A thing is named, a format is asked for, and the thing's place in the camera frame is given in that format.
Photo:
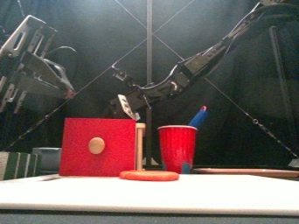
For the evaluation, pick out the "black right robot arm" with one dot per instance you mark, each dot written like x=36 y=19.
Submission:
x=217 y=49

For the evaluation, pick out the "red drawer with wooden knob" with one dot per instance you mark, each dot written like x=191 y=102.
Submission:
x=97 y=147

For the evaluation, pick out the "flat orange dough disc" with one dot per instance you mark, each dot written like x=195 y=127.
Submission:
x=148 y=175

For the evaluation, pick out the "red plastic cup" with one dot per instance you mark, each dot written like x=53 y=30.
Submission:
x=177 y=148

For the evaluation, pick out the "green white striped block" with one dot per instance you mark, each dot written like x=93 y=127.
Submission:
x=17 y=164

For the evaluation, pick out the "white cutting board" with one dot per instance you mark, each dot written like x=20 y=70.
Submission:
x=155 y=194

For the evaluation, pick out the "flat wooden tray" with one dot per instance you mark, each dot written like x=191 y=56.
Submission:
x=248 y=172

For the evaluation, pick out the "vertical metal frame pole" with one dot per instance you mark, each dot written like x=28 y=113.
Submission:
x=148 y=43

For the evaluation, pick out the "wooden drawer frame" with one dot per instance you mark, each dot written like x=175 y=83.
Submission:
x=140 y=145

